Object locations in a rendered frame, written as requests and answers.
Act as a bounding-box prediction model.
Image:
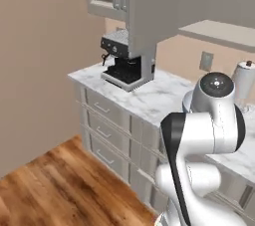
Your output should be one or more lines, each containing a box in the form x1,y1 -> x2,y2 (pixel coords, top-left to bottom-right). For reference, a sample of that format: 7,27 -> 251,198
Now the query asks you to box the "grey drawer front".
85,88 -> 131,132
86,110 -> 131,155
89,133 -> 131,182

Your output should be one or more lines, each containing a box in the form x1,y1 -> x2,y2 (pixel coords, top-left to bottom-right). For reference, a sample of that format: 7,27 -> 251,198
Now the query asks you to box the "silver black coffee machine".
100,28 -> 157,93

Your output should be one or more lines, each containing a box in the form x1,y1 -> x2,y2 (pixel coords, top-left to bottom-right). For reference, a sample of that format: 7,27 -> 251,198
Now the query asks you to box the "white paper towel roll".
231,60 -> 255,103

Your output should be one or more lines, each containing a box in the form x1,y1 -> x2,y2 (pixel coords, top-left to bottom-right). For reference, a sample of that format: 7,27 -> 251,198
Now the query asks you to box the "silver drawer handle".
96,148 -> 116,166
93,102 -> 111,114
96,125 -> 113,139

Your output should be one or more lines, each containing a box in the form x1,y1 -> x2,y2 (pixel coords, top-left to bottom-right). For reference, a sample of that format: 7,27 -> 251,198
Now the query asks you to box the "grey wall socket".
199,51 -> 215,72

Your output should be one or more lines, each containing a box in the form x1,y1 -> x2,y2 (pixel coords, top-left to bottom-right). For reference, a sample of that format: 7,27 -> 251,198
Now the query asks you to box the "grey wall cupboard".
84,0 -> 255,61

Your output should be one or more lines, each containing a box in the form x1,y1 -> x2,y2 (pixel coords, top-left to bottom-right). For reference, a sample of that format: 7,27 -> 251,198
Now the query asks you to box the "beige wall shelf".
178,19 -> 255,54

